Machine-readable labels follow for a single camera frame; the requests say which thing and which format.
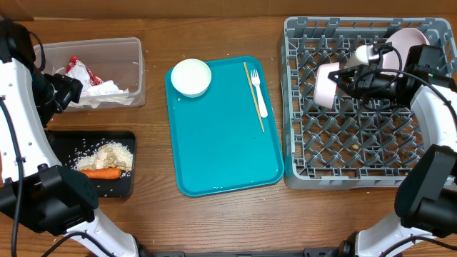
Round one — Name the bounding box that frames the grey dishwasher rack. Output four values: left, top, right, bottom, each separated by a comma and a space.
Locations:
279, 16, 456, 190

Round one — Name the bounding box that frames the wooden chopstick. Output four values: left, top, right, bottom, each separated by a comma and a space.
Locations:
243, 62, 265, 133

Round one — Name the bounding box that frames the red snack wrapper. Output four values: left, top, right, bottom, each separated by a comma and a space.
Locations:
65, 56, 103, 86

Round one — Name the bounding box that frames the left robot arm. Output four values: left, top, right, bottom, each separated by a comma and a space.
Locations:
1, 19, 149, 256

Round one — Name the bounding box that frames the pink bowl with crumbs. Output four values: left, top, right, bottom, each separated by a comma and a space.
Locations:
313, 62, 339, 109

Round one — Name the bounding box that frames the teal serving tray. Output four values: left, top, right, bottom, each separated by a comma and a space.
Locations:
165, 56, 284, 197

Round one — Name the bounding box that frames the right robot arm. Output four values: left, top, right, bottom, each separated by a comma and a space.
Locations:
314, 44, 456, 256

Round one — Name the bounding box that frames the white round plate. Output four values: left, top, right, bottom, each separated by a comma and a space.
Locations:
383, 28, 430, 70

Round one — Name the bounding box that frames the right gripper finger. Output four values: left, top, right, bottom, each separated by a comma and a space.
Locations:
328, 67, 357, 81
336, 80, 357, 99

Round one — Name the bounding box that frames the white plastic fork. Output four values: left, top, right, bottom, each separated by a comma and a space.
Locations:
251, 69, 268, 118

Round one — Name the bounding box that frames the white bowl with nuts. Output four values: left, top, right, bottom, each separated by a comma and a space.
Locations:
171, 59, 211, 98

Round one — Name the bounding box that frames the white paper cup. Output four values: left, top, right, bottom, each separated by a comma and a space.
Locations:
346, 44, 377, 68

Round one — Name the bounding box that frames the white napkin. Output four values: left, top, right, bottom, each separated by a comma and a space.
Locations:
65, 64, 92, 86
69, 80, 134, 109

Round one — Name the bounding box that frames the clear plastic bin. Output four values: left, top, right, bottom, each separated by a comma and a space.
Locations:
34, 37, 146, 111

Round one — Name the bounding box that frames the orange carrot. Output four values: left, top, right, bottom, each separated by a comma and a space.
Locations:
81, 168, 122, 180

